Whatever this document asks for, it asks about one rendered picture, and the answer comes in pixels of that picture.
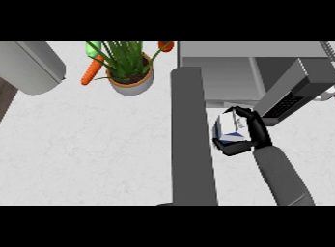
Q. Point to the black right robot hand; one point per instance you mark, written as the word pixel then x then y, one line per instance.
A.
pixel 262 133

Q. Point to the white and blue milk carton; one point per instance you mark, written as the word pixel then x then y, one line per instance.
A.
pixel 230 127

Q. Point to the dark grey microwave door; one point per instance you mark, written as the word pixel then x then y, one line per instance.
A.
pixel 191 135

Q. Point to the grey microwave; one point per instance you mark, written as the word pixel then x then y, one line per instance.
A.
pixel 231 74

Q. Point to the potted green plant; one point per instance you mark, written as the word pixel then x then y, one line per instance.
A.
pixel 129 82

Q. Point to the orange carrot with green top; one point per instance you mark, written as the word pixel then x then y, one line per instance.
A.
pixel 92 70

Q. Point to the pale grey rounded appliance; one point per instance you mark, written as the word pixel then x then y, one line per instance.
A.
pixel 23 64

